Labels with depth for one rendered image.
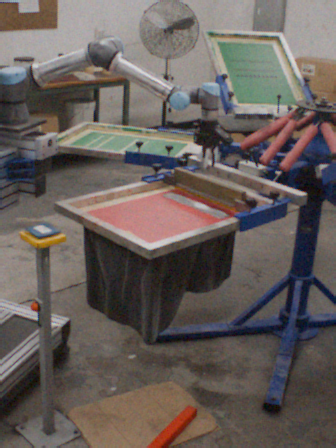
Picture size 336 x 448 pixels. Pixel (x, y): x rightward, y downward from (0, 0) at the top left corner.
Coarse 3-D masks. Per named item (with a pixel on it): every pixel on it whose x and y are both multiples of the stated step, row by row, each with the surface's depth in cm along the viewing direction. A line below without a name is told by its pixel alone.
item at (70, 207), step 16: (112, 192) 283; (128, 192) 289; (64, 208) 263; (96, 224) 249; (224, 224) 254; (240, 224) 261; (128, 240) 236; (160, 240) 236; (176, 240) 237; (192, 240) 243; (144, 256) 231
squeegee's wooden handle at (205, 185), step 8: (176, 168) 296; (176, 176) 297; (184, 176) 293; (192, 176) 289; (200, 176) 287; (184, 184) 294; (192, 184) 290; (200, 184) 287; (208, 184) 283; (216, 184) 280; (224, 184) 278; (208, 192) 284; (216, 192) 281; (224, 192) 277; (232, 192) 274; (240, 192) 271; (224, 200) 278; (232, 200) 275
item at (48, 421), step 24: (24, 240) 244; (48, 240) 241; (48, 264) 250; (48, 288) 253; (48, 312) 257; (48, 336) 261; (48, 360) 265; (48, 384) 269; (48, 408) 273; (24, 432) 278; (48, 432) 278; (72, 432) 280
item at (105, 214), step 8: (168, 192) 297; (176, 192) 298; (184, 192) 298; (128, 200) 284; (136, 200) 285; (144, 200) 285; (168, 200) 287; (200, 200) 289; (104, 208) 274; (112, 208) 274; (120, 208) 275; (96, 216) 265; (104, 216) 265; (112, 216) 266; (112, 224) 258; (120, 224) 258
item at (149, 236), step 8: (184, 208) 279; (192, 208) 279; (216, 208) 281; (224, 208) 281; (208, 216) 271; (232, 216) 273; (128, 224) 258; (136, 224) 258; (192, 224) 262; (200, 224) 263; (208, 224) 263; (136, 232) 251; (144, 232) 252; (152, 232) 252; (168, 232) 253; (176, 232) 253; (184, 232) 254; (144, 240) 244; (152, 240) 245
